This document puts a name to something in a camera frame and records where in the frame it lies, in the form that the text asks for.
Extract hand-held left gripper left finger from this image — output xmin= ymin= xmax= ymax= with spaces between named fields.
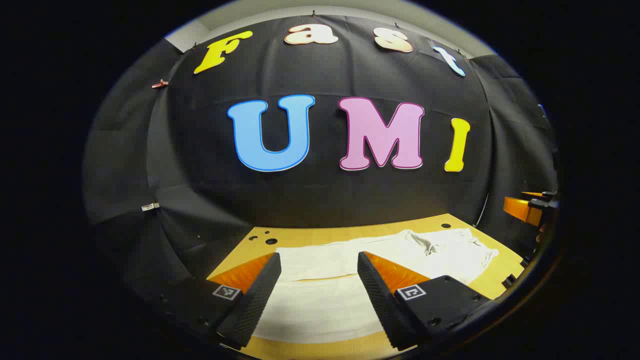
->
xmin=160 ymin=251 xmax=282 ymax=351

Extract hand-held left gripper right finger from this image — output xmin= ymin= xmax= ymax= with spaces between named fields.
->
xmin=356 ymin=251 xmax=498 ymax=352

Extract white jeans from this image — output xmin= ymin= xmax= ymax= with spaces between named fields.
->
xmin=252 ymin=228 xmax=500 ymax=345

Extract black backdrop cloth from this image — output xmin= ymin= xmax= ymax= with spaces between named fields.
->
xmin=82 ymin=14 xmax=558 ymax=321

